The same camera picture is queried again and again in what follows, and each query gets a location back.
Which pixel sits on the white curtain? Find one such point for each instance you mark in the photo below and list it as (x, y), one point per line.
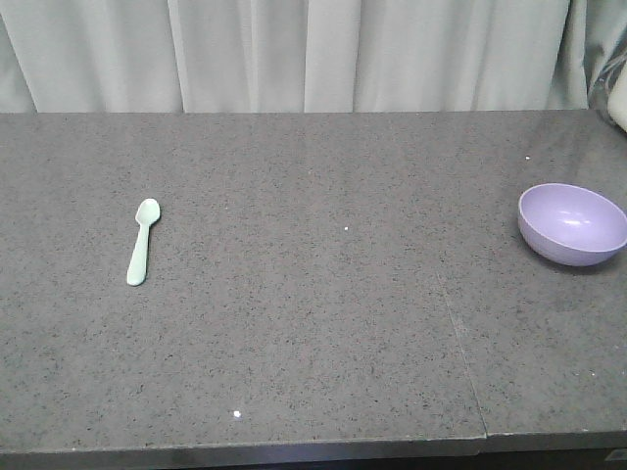
(305, 56)

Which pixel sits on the purple plastic bowl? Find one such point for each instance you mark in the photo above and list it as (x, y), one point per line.
(570, 225)

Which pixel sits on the pale green plastic spoon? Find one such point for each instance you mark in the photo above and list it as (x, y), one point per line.
(148, 213)

